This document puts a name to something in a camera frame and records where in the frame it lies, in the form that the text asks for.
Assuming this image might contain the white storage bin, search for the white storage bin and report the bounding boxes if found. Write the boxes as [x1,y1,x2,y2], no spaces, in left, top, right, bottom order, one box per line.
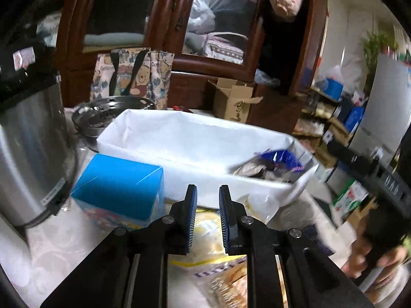
[96,108,320,210]

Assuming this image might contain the wooden storage shelf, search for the wooden storage shelf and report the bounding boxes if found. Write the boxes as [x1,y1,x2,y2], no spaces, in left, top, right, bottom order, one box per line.
[292,86,367,167]

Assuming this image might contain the person's right hand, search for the person's right hand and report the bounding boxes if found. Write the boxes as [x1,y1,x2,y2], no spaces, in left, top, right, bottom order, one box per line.
[342,221,411,278]

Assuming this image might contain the blue box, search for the blue box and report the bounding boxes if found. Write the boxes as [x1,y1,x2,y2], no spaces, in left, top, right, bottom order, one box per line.
[343,106,365,133]
[324,79,344,100]

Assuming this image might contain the yellow snack packet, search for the yellow snack packet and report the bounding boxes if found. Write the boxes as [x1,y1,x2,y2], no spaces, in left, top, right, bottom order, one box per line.
[169,208,248,265]

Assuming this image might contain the blue purple snack packet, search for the blue purple snack packet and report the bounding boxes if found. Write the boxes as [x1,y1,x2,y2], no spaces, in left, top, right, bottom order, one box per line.
[259,149,305,174]

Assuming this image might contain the blue plastic bag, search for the blue plastic bag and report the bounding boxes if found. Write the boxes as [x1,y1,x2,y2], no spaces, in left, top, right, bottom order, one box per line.
[255,69,281,87]

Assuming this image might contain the stainless steel rice cooker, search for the stainless steel rice cooker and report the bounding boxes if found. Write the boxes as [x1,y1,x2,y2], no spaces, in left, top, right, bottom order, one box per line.
[0,43,79,230]

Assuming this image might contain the open cardboard box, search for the open cardboard box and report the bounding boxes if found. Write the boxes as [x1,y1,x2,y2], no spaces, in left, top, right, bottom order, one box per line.
[207,78,264,124]

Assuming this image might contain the green and white carton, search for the green and white carton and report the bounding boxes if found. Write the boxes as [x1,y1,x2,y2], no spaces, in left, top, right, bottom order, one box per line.
[332,180,370,223]

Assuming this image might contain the blue cartoon print carton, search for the blue cartoon print carton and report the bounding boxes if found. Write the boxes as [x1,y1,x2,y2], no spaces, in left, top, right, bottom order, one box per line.
[70,153,166,232]

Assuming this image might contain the grey green cushion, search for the grey green cushion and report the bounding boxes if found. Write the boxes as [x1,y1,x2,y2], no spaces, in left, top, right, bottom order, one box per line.
[83,33,145,47]

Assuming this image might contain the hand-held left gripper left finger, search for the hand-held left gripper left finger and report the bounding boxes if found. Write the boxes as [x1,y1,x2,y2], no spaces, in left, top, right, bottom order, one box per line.
[40,184,198,308]

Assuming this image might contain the grey refrigerator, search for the grey refrigerator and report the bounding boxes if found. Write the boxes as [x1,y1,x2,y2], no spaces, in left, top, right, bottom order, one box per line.
[348,53,411,174]

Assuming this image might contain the dark wooden glass cabinet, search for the dark wooden glass cabinet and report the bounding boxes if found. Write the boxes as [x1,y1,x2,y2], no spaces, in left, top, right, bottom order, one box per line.
[53,0,330,135]

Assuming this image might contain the grey brown snack packet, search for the grey brown snack packet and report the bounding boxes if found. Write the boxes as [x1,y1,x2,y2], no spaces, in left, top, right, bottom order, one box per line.
[230,161,293,184]

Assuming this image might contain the green potted plant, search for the green potted plant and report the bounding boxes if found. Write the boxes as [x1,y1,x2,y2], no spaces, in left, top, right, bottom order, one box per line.
[363,30,399,81]

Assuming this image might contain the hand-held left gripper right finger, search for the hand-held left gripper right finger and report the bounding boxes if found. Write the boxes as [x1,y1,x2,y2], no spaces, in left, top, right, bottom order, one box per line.
[219,185,375,308]

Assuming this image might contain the cartoon bear tote bag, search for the cartoon bear tote bag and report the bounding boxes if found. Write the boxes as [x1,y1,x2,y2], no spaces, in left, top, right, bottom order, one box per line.
[89,49,175,110]

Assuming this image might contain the clear packet of brown snacks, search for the clear packet of brown snacks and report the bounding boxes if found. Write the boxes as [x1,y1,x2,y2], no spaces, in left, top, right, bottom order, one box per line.
[193,258,288,308]

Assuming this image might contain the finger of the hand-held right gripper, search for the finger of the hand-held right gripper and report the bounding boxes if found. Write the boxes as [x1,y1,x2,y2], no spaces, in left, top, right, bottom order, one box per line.
[328,144,379,175]

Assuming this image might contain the metal steamer pan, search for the metal steamer pan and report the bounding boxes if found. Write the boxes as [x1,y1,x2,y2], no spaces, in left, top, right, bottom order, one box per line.
[71,95,156,138]

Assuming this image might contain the patterned fabric basket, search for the patterned fabric basket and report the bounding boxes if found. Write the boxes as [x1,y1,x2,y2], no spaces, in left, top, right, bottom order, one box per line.
[202,32,249,65]

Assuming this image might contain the crumpled white plastic bag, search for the crumpled white plastic bag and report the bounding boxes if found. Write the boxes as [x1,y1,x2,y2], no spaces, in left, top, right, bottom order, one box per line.
[188,0,216,34]

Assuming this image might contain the clear plastic bag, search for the clear plastic bag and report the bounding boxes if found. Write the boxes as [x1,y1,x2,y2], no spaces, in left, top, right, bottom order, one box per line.
[242,193,281,227]

